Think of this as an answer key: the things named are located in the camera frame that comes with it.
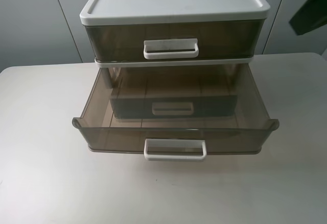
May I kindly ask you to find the white drawer cabinet frame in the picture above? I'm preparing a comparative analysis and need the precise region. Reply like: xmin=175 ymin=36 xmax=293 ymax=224
xmin=79 ymin=0 xmax=271 ymax=121

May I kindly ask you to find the smoky top drawer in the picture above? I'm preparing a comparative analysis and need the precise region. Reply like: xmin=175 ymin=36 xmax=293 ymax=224
xmin=86 ymin=20 xmax=264 ymax=63

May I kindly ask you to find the smoky middle drawer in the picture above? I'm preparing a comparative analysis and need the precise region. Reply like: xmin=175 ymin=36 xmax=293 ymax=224
xmin=72 ymin=64 xmax=279 ymax=161

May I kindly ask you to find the smoky bottom drawer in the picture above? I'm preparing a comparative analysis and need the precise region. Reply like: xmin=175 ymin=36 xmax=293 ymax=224
xmin=110 ymin=95 xmax=238 ymax=119

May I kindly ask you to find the dark cloth in background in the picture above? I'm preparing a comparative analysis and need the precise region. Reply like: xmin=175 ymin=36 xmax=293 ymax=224
xmin=289 ymin=0 xmax=326 ymax=36

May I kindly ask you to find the smoky drawer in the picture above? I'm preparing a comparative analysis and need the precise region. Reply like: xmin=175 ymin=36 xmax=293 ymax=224
xmin=72 ymin=64 xmax=279 ymax=161
xmin=110 ymin=95 xmax=238 ymax=119
xmin=86 ymin=20 xmax=264 ymax=63

